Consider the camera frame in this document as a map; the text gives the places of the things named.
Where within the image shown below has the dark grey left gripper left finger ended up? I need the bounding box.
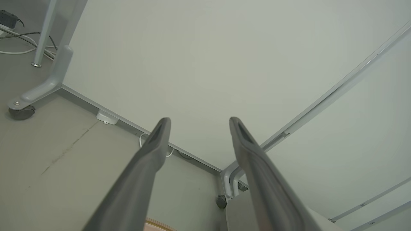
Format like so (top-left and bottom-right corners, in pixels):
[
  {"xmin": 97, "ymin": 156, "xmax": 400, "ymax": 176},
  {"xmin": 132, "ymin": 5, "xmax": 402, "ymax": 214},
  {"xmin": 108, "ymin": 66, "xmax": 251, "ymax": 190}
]
[{"xmin": 83, "ymin": 117, "xmax": 171, "ymax": 231}]

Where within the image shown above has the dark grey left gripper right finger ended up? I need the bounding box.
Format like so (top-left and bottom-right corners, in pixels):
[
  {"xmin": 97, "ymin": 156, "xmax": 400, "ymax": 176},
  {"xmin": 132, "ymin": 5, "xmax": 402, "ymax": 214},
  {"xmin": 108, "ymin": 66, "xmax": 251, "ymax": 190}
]
[{"xmin": 229, "ymin": 116, "xmax": 321, "ymax": 231}]

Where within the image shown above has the beige woven laundry basket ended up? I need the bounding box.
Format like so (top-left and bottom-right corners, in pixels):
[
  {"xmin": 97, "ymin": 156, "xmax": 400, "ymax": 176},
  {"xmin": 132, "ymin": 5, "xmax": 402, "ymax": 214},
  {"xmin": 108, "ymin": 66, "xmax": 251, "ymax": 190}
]
[{"xmin": 144, "ymin": 218, "xmax": 177, "ymax": 231}]

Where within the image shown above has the dark caster wheel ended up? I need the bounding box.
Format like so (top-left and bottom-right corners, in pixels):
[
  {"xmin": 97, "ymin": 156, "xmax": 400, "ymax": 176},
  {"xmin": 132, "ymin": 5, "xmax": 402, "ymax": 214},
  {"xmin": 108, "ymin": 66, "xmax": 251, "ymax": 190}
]
[
  {"xmin": 8, "ymin": 105, "xmax": 36, "ymax": 121},
  {"xmin": 216, "ymin": 194, "xmax": 228, "ymax": 210}
]

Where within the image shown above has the small white plastic box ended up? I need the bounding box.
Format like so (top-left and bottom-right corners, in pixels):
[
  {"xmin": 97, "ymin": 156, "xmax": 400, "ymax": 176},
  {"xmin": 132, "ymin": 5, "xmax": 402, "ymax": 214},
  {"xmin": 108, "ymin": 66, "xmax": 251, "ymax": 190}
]
[{"xmin": 96, "ymin": 110, "xmax": 119, "ymax": 125}]

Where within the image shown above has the grey table leg with caster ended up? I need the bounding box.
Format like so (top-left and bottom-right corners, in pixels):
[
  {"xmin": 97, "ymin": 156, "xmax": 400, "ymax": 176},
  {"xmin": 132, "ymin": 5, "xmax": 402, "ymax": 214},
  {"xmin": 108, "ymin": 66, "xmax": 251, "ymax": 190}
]
[{"xmin": 8, "ymin": 45, "xmax": 74, "ymax": 111}]

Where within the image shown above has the grey metal table leg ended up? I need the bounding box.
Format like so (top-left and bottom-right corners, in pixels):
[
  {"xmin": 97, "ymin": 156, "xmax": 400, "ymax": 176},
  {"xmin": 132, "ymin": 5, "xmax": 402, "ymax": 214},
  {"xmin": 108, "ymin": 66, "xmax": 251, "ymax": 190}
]
[{"xmin": 31, "ymin": 0, "xmax": 58, "ymax": 68}]

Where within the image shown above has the black power adapter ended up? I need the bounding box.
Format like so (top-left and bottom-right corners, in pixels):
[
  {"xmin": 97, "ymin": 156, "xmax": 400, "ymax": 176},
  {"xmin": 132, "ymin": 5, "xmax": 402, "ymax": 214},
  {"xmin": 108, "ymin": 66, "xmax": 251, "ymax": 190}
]
[{"xmin": 0, "ymin": 10, "xmax": 20, "ymax": 29}]

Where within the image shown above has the looped white cable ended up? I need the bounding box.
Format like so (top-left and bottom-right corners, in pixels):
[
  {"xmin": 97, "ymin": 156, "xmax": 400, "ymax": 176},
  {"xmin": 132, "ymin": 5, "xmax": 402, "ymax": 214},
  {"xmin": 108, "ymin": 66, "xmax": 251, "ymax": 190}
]
[{"xmin": 139, "ymin": 133, "xmax": 175, "ymax": 158}]

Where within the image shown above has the white partition panel with cable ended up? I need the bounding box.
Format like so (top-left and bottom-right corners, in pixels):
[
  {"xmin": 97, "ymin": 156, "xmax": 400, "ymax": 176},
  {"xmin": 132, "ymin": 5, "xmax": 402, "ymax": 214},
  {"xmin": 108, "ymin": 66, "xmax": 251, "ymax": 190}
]
[{"xmin": 58, "ymin": 0, "xmax": 411, "ymax": 174}]

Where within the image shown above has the thin black floor cable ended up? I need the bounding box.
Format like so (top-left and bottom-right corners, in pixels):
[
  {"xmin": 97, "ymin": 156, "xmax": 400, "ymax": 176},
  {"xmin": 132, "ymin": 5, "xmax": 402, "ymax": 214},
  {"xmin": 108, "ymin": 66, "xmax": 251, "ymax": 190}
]
[{"xmin": 0, "ymin": 31, "xmax": 58, "ymax": 51}]

